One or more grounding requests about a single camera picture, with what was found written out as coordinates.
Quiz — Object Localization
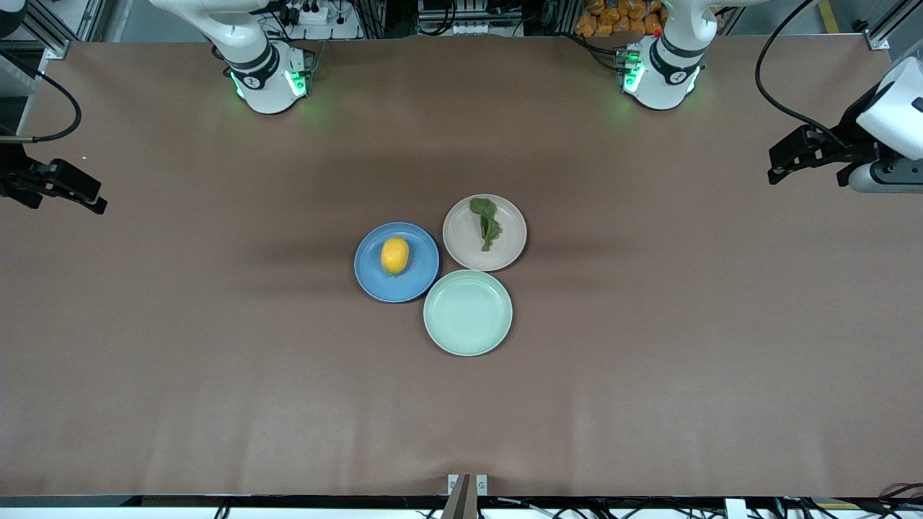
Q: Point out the brown paper table cover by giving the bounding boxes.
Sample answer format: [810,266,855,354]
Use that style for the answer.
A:
[0,32,923,498]

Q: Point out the yellow lemon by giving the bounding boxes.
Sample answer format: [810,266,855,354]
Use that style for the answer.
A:
[380,237,410,276]

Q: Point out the aluminium frame post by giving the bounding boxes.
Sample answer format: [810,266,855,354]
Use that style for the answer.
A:
[14,0,98,60]
[862,0,923,51]

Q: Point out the beige plate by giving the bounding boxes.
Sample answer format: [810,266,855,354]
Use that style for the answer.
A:
[442,194,528,272]

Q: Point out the white equipment rack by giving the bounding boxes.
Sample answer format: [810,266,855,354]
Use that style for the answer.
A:
[417,0,526,37]

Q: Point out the pile of orange items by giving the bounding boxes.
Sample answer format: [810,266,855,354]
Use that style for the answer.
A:
[575,0,668,38]

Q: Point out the pale green plate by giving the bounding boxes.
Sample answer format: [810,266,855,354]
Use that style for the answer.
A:
[423,270,513,357]

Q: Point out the green lettuce leaf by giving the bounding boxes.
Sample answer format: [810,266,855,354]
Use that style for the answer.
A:
[469,197,503,253]

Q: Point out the white power strip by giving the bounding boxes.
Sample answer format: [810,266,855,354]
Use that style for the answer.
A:
[278,0,332,24]

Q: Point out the blue plate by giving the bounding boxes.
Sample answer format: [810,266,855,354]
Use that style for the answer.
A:
[353,222,441,303]

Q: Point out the metal table edge bracket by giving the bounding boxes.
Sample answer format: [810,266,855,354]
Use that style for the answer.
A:
[447,474,489,519]

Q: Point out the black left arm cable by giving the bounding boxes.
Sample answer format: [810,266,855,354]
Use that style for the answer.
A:
[755,0,841,145]

